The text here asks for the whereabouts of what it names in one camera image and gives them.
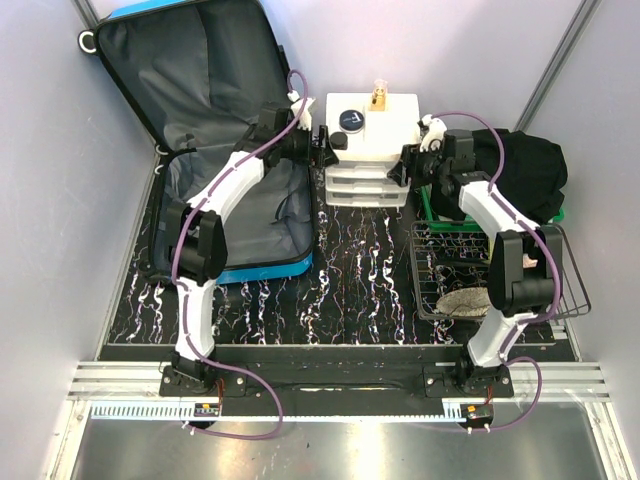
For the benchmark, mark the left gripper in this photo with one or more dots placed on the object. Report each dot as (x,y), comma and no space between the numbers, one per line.
(321,157)

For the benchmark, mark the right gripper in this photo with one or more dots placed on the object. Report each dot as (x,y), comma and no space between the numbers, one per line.
(410,169)

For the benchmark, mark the small black round jar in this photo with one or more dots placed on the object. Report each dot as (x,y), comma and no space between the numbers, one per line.
(339,140)

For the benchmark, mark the white plastic drawer unit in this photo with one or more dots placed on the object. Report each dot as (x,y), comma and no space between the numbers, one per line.
(359,179)

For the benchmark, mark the small dark bottle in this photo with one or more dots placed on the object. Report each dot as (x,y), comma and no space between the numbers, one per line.
(378,98)

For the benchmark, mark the green plastic tray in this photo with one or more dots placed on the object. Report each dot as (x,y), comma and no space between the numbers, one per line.
(440,220)

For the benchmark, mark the large black garment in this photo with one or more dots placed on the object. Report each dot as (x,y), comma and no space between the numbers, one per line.
(533,174)

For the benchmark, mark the blue fish-print suitcase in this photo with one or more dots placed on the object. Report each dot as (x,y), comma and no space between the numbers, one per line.
(196,73)

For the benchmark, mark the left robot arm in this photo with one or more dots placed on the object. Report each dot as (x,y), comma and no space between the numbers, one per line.
(196,243)

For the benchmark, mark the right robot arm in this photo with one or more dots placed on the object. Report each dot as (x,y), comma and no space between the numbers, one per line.
(524,275)

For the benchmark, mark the speckled grey plate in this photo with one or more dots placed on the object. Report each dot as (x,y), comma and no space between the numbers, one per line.
(466,302)

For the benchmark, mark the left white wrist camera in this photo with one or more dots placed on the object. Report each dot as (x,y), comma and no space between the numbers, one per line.
(302,109)

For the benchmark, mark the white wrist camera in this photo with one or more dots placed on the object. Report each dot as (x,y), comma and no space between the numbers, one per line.
(302,109)
(432,133)

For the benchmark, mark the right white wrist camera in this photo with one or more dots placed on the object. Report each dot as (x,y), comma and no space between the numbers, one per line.
(432,133)

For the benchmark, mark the black wire basket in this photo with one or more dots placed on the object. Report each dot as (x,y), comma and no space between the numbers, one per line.
(450,256)

